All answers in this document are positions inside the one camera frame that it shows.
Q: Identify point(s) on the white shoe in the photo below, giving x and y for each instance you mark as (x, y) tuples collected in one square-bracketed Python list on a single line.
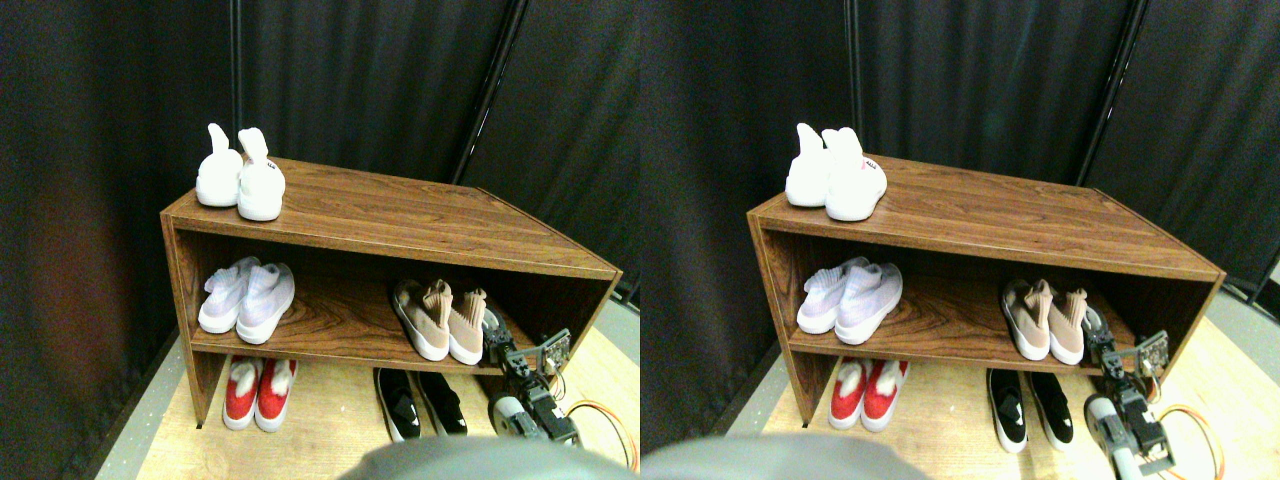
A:
[(855, 195), (806, 180), (261, 195), (218, 180)]

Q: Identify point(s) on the red shoe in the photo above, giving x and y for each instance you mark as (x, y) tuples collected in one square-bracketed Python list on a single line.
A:
[(274, 402), (848, 402), (240, 400), (883, 404)]

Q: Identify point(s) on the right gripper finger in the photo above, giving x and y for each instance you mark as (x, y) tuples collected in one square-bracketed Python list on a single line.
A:
[(1097, 330), (496, 330)]

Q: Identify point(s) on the pale purple shoe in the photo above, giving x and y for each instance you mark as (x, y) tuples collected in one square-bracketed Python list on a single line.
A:
[(265, 310), (223, 305), (867, 310), (825, 305)]

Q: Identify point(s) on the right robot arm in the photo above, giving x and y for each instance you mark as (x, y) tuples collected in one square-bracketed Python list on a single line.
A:
[(1135, 432), (545, 418)]

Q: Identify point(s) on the black curtain pole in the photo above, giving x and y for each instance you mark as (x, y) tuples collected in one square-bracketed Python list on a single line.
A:
[(628, 290), (1110, 95), (488, 95), (236, 80)]

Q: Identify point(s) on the brown shoe rack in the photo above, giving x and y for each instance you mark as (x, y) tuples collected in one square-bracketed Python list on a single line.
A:
[(1000, 210), (400, 210)]

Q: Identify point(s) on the black shoe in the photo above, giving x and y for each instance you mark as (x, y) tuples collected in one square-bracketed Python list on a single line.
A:
[(398, 408), (1053, 412), (443, 405), (1008, 415)]

